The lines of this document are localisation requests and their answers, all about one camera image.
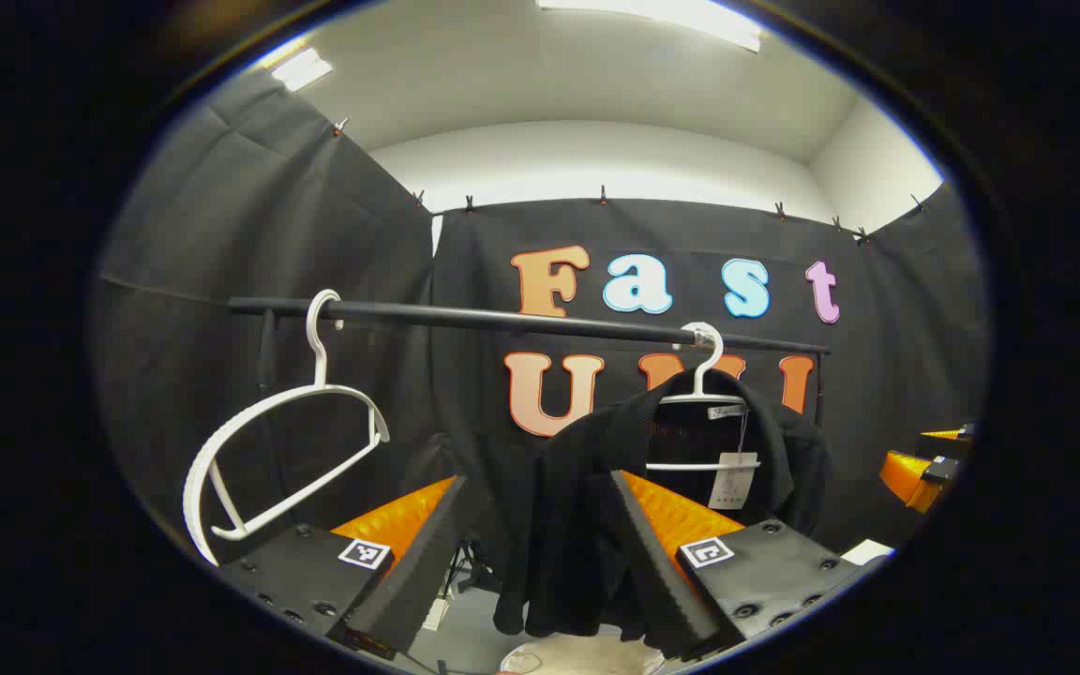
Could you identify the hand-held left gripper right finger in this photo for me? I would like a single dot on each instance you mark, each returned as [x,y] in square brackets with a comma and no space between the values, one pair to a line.
[657,581]

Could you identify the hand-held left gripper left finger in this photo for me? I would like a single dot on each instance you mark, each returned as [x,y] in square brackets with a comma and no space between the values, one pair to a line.
[423,572]

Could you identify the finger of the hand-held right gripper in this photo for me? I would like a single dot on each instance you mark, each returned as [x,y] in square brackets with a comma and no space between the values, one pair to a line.
[945,441]
[906,478]

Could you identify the black knit cardigan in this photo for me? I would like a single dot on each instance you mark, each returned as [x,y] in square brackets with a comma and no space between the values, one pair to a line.
[577,487]

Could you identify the white clothes hanger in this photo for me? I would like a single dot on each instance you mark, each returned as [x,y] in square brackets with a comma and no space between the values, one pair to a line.
[699,398]

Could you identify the empty white plastic hanger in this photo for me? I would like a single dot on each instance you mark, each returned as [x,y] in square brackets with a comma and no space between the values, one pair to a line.
[319,366]

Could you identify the black tripod stand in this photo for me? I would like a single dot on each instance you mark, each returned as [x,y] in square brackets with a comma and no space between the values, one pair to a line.
[474,567]

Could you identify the white paper garment tag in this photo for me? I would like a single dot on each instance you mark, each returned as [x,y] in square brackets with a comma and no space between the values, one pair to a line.
[733,483]

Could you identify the row of black cloth clips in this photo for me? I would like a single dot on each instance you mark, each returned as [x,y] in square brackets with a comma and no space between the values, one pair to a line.
[603,196]

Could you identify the black backdrop cloth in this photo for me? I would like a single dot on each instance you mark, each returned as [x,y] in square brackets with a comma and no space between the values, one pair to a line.
[221,234]

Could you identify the long ceiling light panel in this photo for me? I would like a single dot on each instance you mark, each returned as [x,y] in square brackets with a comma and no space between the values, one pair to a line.
[671,14]

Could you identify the small ceiling light panel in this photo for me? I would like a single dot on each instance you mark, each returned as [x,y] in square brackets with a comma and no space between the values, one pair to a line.
[302,68]

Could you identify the black garment rack rail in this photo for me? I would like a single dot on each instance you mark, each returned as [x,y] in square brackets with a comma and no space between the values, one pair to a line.
[502,320]

